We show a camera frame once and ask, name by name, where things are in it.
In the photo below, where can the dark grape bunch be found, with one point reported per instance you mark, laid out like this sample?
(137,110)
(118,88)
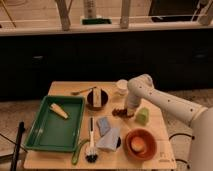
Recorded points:
(123,113)

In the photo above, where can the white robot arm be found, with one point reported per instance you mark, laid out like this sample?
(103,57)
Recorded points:
(198,117)

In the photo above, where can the green plastic tray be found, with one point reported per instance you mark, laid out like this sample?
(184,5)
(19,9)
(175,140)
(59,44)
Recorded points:
(51,132)

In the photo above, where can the dark round bowl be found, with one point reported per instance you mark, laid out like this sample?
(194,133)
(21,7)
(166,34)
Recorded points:
(104,100)

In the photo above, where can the beige block in bowl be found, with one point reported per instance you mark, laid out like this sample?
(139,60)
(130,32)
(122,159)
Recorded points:
(97,97)

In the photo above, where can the white paper cup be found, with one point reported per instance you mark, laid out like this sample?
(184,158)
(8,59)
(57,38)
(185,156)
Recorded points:
(121,86)

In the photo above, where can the wooden spoon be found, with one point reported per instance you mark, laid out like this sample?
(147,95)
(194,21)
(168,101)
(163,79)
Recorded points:
(81,91)

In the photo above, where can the blue sponge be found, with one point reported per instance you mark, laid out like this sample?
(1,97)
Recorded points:
(103,125)

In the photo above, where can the green plastic cup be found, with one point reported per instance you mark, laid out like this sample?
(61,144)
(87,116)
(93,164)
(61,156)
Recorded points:
(142,116)

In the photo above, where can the yellow corn piece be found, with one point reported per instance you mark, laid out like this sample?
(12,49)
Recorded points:
(58,110)

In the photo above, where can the grey folded cloth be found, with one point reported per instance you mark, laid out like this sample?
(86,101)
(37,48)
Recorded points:
(109,140)

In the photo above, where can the yellow round fruit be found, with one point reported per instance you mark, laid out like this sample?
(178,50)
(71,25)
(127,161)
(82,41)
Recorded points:
(137,144)

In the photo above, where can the green box on ledge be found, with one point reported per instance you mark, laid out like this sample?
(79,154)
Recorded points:
(96,21)

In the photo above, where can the orange bowl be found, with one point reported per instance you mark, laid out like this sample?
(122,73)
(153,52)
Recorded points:
(149,142)

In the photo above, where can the white dish brush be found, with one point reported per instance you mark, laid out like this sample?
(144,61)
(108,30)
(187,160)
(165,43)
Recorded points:
(91,150)

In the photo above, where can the green cucumber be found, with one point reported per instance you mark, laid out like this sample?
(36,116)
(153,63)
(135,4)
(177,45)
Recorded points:
(75,156)

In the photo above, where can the black pole stand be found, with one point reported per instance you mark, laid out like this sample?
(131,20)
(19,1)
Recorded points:
(17,147)

